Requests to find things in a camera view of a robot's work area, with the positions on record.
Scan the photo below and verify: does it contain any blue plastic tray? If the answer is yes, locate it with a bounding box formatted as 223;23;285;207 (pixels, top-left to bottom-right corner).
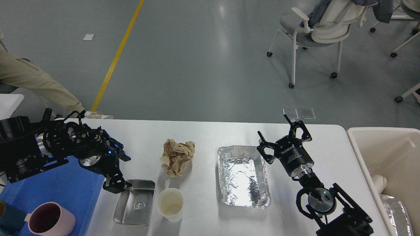
0;157;104;236

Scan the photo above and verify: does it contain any beige plastic bin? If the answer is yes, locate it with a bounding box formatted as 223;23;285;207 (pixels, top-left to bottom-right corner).
347;127;420;236

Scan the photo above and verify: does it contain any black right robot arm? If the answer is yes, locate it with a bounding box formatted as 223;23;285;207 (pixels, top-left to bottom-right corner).
257;115;374;236

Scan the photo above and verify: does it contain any teal object at corner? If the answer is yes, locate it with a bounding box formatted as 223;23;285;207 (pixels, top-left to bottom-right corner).
0;200;26;236

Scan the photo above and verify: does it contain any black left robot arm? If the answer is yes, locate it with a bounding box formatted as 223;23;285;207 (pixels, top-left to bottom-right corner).
0;108;132;194

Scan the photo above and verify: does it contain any white office chair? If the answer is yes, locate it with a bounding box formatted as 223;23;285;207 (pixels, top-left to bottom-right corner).
266;0;378;89

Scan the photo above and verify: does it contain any white side table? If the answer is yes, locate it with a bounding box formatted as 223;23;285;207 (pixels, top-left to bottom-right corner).
0;94;24;120

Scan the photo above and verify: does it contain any grey jacket on chair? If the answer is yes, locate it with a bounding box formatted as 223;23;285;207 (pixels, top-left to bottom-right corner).
300;0;393;27

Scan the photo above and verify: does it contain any foil tray in bin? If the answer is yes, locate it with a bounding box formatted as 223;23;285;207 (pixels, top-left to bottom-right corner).
380;194;412;236

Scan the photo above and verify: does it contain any aluminium foil tray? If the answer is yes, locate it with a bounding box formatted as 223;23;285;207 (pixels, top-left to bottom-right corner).
218;145;271;209

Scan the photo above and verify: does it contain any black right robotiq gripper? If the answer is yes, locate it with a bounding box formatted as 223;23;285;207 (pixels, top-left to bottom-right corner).
257;114;315;177

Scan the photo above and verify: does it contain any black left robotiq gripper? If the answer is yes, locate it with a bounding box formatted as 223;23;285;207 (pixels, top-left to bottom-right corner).
78;141;132;194

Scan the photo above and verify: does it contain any stainless steel rectangular dish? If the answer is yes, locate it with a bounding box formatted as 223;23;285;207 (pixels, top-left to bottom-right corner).
114;179;156;225

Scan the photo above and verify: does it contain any white paper cup in bin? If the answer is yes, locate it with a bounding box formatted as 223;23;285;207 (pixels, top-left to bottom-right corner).
371;174;388;194

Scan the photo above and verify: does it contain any pink mug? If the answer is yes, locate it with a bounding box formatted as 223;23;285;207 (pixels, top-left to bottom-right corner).
24;202;76;236

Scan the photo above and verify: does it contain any crumpled brown paper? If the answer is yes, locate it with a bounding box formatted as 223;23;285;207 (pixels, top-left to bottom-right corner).
159;139;195;178

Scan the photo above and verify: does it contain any person in beige trousers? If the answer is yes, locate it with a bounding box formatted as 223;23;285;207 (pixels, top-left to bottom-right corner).
0;50;114;119

